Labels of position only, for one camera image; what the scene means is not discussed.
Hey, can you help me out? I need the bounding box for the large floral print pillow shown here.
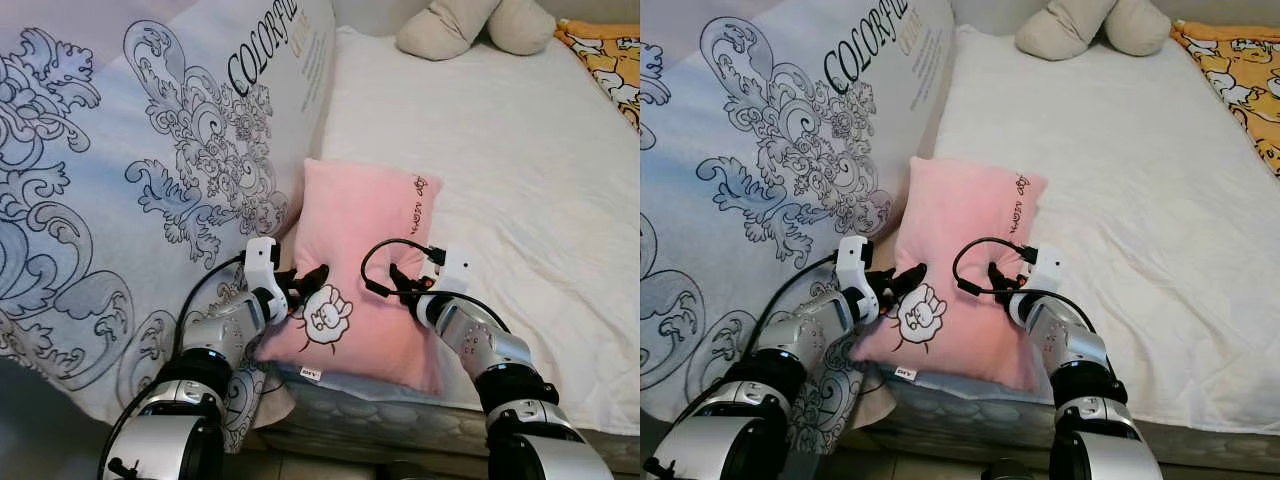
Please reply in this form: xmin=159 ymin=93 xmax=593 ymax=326
xmin=640 ymin=0 xmax=956 ymax=456
xmin=0 ymin=0 xmax=337 ymax=429

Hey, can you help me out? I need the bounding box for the beige plush toy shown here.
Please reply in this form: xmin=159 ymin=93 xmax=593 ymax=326
xmin=1015 ymin=0 xmax=1173 ymax=61
xmin=395 ymin=0 xmax=558 ymax=61

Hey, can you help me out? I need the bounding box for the pink plush pillow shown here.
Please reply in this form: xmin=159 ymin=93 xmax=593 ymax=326
xmin=850 ymin=155 xmax=1049 ymax=394
xmin=255 ymin=158 xmax=448 ymax=397

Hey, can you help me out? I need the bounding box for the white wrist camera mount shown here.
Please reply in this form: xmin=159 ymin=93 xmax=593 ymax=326
xmin=836 ymin=236 xmax=877 ymax=301
xmin=432 ymin=249 xmax=472 ymax=297
xmin=1030 ymin=246 xmax=1067 ymax=296
xmin=244 ymin=237 xmax=282 ymax=301

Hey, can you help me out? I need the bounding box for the yellow cartoon print blanket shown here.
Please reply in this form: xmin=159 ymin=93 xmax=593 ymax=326
xmin=555 ymin=18 xmax=641 ymax=133
xmin=1170 ymin=20 xmax=1280 ymax=179

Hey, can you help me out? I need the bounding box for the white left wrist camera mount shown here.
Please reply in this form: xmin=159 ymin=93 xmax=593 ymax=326
xmin=244 ymin=237 xmax=282 ymax=301
xmin=836 ymin=236 xmax=877 ymax=301

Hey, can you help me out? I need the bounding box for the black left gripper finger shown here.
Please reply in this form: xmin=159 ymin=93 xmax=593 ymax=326
xmin=885 ymin=264 xmax=927 ymax=299
xmin=292 ymin=264 xmax=332 ymax=299

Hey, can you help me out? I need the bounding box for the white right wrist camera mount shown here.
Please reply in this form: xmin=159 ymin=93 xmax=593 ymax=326
xmin=432 ymin=249 xmax=472 ymax=297
xmin=1030 ymin=246 xmax=1067 ymax=296

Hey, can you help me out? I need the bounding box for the white quilted bed sheet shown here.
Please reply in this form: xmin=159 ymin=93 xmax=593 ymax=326
xmin=880 ymin=22 xmax=1280 ymax=437
xmin=270 ymin=25 xmax=641 ymax=437

